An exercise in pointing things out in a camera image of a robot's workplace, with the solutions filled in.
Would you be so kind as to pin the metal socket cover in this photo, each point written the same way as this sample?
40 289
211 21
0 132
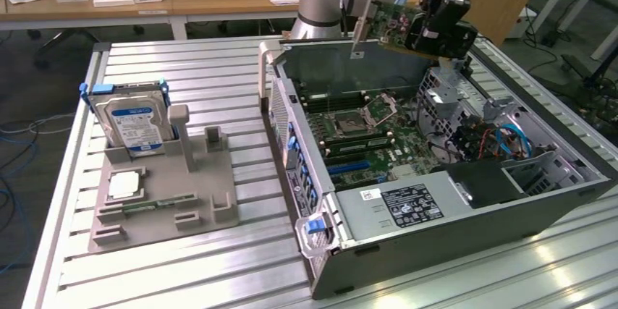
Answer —
367 104

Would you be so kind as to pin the hard disk with blue rails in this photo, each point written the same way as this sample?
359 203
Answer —
129 124

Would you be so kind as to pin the silver CPU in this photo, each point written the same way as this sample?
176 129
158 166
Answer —
124 185

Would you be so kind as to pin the RAM slot with white latches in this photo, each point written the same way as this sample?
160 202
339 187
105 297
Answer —
332 103
330 93

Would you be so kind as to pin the black expansion slot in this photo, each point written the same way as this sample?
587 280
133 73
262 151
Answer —
344 162

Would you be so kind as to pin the grey power supply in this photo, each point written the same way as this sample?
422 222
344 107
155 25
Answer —
362 215

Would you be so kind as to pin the black floor stand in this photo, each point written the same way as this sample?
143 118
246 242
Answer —
598 70

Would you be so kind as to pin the blue expansion slot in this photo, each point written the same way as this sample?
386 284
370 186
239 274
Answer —
350 168

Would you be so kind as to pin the black chair base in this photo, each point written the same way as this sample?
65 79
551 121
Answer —
53 43

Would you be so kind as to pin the black open PC case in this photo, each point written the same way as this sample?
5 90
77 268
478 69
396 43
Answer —
434 251

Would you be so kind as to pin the CPU socket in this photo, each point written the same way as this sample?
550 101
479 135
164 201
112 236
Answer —
350 124

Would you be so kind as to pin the perforated metal disk bay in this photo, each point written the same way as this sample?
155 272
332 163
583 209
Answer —
442 97

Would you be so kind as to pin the grey parts rack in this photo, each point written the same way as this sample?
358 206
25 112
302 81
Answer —
159 225

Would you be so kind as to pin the green RAM stick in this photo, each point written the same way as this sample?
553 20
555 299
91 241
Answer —
154 206
356 144

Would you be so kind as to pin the silver chipset heatsink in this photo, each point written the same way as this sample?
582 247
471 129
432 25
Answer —
403 172

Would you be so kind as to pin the green GPU with black shroud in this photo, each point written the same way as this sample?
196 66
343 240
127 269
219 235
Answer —
391 23

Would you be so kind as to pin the blue case latch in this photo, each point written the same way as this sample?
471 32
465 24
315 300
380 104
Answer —
314 225

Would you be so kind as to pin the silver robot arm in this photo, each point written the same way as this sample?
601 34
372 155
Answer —
318 5

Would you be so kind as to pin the green motherboard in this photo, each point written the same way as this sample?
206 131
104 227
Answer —
410 150

